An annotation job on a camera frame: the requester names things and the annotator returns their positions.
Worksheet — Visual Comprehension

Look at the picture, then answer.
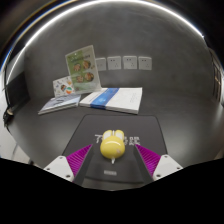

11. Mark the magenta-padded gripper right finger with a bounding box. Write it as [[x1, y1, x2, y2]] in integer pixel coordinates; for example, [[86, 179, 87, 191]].
[[132, 143, 184, 185]]

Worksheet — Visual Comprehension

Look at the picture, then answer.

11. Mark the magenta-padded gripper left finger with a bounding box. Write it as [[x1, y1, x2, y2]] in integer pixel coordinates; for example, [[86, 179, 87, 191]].
[[42, 143, 95, 186]]

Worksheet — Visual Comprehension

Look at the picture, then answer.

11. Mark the black mouse pad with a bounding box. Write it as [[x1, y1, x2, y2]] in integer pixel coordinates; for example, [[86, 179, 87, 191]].
[[62, 114, 168, 190]]

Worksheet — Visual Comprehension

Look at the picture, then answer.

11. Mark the striped grey magazine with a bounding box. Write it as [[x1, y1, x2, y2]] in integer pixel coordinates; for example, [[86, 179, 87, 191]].
[[37, 93, 82, 116]]

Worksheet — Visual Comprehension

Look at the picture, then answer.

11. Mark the white and blue book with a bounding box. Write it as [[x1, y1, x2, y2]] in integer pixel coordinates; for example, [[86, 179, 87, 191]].
[[79, 87, 144, 116]]

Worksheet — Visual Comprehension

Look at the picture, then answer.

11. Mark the white sticker card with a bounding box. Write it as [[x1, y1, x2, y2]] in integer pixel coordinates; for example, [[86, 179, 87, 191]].
[[52, 75, 76, 99]]

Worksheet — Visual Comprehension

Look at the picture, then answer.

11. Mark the black flat panel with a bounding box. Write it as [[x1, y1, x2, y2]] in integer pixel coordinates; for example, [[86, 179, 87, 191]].
[[2, 71, 31, 126]]

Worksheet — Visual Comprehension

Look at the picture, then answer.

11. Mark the green menu sign stand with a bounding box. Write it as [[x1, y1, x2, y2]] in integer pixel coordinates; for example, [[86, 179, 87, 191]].
[[64, 44, 102, 95]]

